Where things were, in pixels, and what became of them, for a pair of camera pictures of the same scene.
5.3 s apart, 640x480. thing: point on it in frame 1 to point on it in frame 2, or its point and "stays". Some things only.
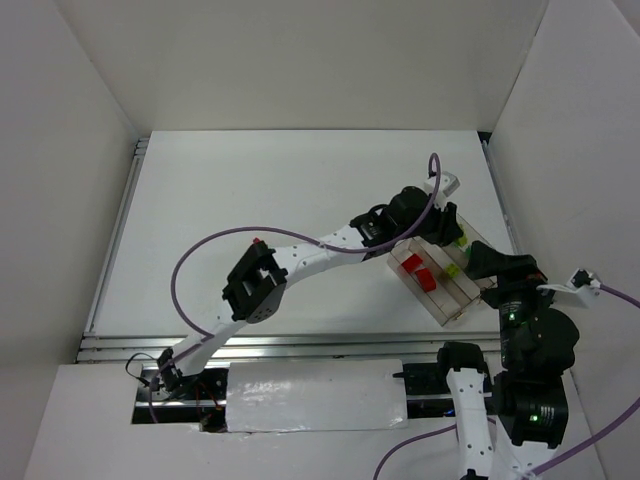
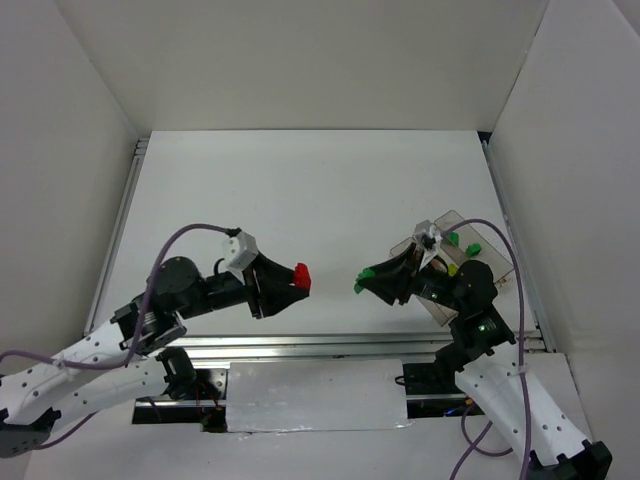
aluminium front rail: [270, 349] stays
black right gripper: [503, 270] to [409, 275]
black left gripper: [446, 226] to [254, 293]
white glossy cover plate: [269, 396] stays
